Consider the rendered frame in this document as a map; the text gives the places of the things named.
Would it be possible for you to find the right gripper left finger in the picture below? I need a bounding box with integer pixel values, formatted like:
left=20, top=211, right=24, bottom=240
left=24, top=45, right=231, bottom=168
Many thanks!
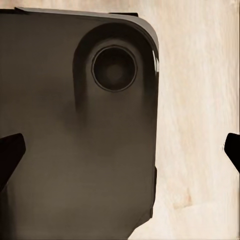
left=0, top=133, right=26, bottom=193

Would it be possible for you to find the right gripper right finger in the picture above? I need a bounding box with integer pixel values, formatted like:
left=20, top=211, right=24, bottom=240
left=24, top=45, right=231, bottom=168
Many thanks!
left=224, top=132, right=240, bottom=172

